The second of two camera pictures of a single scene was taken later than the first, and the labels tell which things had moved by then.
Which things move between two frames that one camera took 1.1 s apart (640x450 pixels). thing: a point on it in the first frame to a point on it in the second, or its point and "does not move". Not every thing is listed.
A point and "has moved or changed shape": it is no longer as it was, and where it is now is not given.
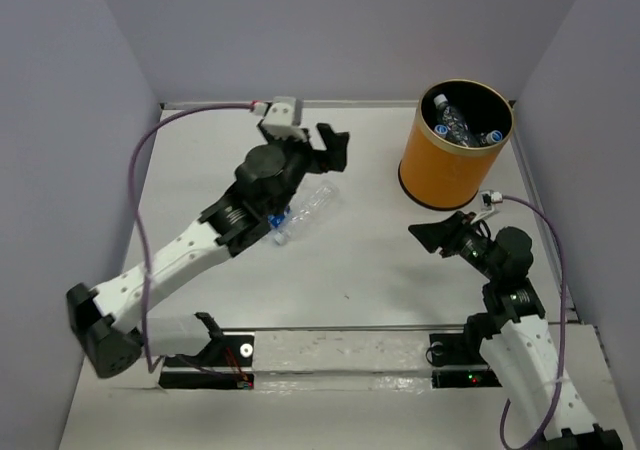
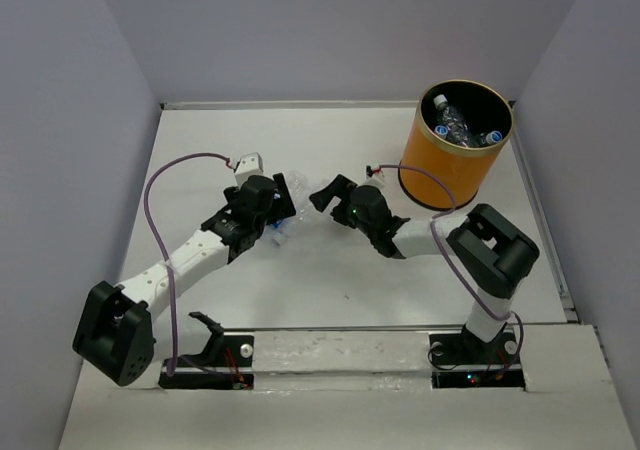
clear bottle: x=457 y=126 does not move
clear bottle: x=303 y=210 has moved or changed shape
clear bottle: x=441 y=130 does not move
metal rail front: x=337 y=326 does not move
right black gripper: x=446 y=233 to x=342 y=187
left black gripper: x=335 y=159 to x=280 y=208
